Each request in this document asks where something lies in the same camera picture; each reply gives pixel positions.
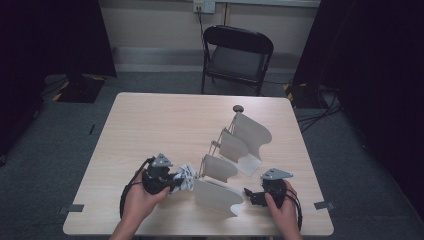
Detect right hand-held gripper cable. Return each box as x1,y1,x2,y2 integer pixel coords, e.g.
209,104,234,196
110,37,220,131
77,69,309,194
285,187,304,232

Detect black stand base yellow stripes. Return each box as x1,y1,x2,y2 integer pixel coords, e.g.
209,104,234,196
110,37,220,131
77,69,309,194
52,73,107,104
283,81,321,109

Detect black folding chair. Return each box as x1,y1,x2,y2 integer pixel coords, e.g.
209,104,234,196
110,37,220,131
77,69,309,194
200,24,275,98

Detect left hand-held gripper cable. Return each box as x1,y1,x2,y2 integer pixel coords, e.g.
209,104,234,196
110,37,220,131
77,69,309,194
119,156,156,219

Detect hand-held gripper cable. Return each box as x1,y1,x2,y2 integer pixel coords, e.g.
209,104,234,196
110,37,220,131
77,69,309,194
285,187,304,232
119,156,156,219

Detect white cloth with black print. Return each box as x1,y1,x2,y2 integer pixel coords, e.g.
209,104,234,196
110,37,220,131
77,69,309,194
171,162,198,193

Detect white expandable metal book rack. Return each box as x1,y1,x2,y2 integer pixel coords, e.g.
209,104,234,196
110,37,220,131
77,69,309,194
193,111,273,218

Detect black curtain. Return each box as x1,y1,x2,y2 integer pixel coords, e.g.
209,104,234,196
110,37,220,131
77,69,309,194
0,0,117,158
292,0,424,211

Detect person's right hand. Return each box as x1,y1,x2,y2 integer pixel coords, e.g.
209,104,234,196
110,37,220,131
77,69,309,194
264,181,303,240

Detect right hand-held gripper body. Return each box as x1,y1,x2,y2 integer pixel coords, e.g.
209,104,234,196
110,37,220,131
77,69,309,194
259,167,294,209

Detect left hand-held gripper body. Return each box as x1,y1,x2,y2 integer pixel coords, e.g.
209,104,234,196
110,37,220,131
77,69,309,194
142,153,175,196

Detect black cable from wall socket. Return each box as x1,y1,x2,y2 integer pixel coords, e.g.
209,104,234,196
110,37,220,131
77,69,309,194
196,5,208,68

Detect grey tape strip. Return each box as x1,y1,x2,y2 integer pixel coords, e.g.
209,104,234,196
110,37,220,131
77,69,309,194
313,200,336,211
57,203,85,215

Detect white wall socket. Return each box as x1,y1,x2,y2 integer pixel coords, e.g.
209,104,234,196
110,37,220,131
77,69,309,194
192,0,217,15

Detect person's left hand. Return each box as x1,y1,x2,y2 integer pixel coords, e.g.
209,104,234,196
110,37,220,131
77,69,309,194
123,167,172,232

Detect black floor cables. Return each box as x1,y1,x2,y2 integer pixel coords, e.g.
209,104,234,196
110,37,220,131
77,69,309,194
294,84,344,134

